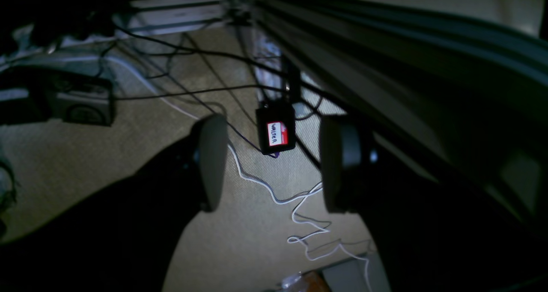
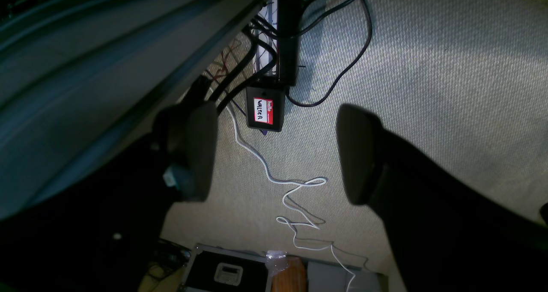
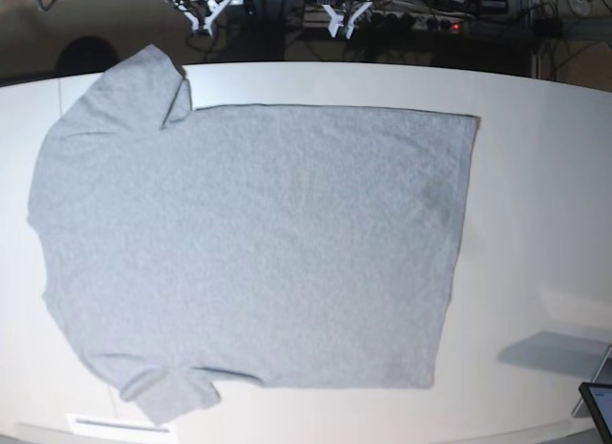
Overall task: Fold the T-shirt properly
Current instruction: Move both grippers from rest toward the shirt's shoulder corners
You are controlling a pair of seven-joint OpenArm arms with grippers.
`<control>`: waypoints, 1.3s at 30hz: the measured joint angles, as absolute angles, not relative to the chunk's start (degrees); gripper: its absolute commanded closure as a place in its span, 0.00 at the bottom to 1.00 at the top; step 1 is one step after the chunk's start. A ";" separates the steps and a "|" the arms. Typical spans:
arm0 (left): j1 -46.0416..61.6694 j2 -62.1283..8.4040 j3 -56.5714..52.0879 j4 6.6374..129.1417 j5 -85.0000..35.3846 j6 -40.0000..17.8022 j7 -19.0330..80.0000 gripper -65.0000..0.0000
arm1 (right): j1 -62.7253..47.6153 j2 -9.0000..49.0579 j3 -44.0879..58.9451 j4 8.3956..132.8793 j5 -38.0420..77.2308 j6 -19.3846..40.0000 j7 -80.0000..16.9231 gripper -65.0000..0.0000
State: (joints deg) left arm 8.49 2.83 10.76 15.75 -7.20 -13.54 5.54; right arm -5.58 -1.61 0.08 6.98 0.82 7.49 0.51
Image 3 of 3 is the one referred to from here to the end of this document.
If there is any grey T-shirt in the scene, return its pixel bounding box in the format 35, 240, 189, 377
28, 46, 478, 424

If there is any white label strip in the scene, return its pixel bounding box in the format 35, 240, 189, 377
66, 413, 176, 442

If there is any black tablet screen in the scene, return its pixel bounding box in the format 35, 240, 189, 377
579, 382, 612, 444

